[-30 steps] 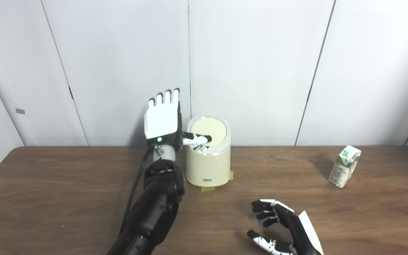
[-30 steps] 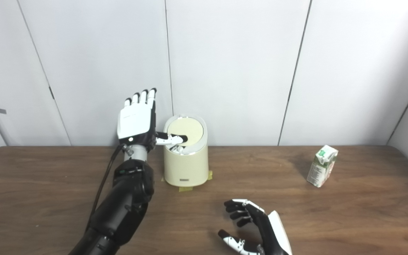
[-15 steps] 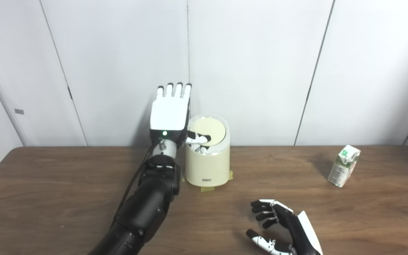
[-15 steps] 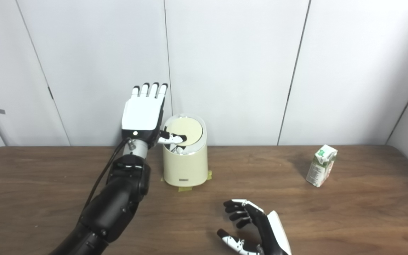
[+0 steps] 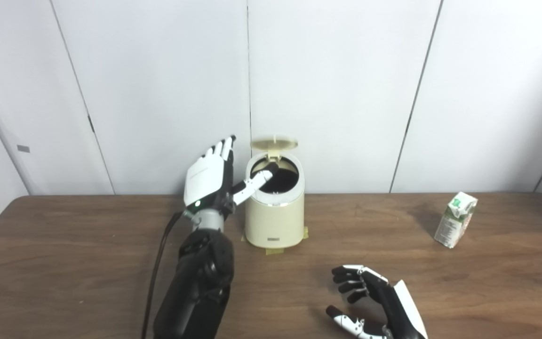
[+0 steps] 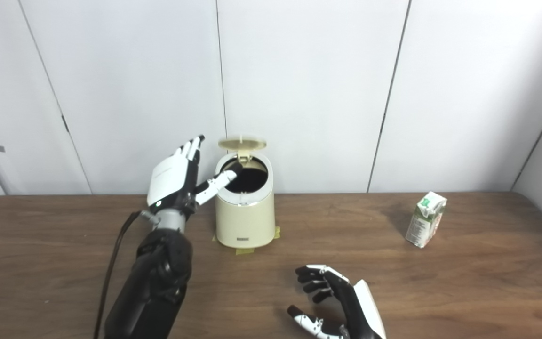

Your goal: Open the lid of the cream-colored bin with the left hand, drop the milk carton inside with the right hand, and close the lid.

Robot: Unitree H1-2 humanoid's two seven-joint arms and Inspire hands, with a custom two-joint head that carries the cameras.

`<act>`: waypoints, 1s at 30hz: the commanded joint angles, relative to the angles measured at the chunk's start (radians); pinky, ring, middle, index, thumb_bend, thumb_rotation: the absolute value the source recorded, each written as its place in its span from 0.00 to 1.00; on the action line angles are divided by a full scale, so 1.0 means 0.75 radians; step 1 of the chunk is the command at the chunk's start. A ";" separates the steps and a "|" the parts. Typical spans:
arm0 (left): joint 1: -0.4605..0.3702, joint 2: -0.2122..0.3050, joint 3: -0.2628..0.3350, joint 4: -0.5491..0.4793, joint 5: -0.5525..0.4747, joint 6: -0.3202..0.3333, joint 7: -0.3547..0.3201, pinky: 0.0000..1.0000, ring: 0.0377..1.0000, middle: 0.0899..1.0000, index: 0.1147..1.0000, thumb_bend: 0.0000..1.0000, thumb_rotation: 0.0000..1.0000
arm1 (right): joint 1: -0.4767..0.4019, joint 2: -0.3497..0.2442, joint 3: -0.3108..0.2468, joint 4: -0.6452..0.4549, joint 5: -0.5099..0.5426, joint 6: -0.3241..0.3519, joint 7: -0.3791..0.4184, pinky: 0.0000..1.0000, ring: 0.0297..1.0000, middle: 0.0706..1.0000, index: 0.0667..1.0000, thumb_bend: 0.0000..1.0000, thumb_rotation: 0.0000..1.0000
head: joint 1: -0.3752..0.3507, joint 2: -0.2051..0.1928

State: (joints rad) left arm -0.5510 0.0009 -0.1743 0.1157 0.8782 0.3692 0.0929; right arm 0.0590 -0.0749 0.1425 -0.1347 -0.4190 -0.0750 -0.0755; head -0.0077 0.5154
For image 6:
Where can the white and black right hand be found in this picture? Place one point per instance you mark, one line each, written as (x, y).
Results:
(355, 310)

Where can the white and black left hand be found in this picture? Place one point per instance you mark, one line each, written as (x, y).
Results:
(170, 179)

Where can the round cream bin lid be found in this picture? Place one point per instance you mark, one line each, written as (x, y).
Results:
(243, 142)

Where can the cream-colored bin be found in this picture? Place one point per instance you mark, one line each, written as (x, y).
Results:
(245, 221)

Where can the green and white milk carton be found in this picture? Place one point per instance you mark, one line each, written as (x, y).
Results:
(424, 221)

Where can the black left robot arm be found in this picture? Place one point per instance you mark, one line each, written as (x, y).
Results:
(158, 282)

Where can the black wall panel latch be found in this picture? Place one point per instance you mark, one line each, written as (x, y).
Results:
(65, 124)

